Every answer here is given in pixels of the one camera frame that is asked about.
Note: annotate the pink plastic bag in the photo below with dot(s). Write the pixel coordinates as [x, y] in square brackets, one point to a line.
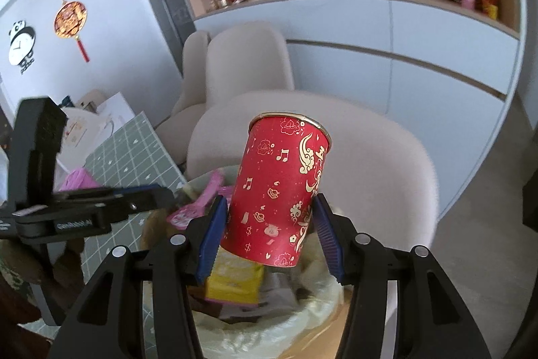
[77, 180]

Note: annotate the white low cabinet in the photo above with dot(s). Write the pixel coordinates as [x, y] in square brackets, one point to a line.
[399, 56]

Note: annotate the beige small device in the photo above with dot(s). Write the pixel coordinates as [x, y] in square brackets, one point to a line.
[90, 100]

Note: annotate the green checked tablecloth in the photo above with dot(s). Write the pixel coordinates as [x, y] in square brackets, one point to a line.
[126, 148]

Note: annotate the red patterned paper cup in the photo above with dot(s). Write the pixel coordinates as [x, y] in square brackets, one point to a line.
[273, 190]

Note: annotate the red hanging wall ornament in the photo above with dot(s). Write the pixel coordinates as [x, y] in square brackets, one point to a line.
[71, 20]

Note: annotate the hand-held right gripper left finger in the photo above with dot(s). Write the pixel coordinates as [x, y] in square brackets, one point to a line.
[210, 245]

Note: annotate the dark grey tall cabinet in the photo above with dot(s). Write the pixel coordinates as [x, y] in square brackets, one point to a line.
[159, 5]

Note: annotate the pink yellow snack packet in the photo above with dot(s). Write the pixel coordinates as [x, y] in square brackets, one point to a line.
[197, 207]

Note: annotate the person's left forearm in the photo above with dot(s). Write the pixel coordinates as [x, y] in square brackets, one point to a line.
[25, 291]

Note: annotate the yellow printed packet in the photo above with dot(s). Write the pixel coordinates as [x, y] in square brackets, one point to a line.
[235, 279]

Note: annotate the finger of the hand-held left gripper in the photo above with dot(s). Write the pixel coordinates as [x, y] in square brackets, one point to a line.
[126, 190]
[143, 205]

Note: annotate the panda wall clock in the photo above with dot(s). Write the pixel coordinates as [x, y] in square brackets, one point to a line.
[21, 45]

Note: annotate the yellow red small package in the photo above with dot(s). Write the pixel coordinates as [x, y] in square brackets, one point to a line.
[489, 8]

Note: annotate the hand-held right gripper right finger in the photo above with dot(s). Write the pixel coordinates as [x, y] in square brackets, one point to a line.
[330, 241]

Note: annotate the bin with pale plastic liner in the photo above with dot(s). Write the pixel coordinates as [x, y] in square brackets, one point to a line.
[252, 338]

